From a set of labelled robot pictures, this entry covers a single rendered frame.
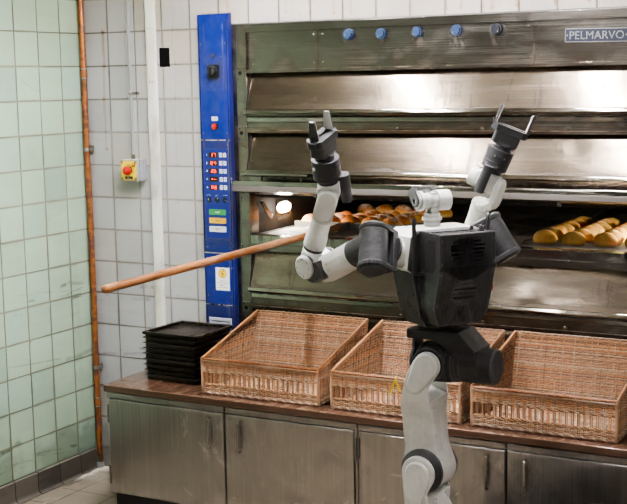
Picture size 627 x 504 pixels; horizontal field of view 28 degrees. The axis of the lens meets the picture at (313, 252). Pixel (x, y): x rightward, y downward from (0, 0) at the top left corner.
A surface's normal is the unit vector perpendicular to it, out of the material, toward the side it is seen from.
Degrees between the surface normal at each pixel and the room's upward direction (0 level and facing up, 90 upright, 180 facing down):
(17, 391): 90
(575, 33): 90
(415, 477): 90
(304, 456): 90
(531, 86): 70
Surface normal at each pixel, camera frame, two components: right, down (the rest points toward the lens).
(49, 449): 0.88, 0.05
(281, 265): -0.46, -0.22
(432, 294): -0.90, 0.07
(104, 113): -0.48, 0.13
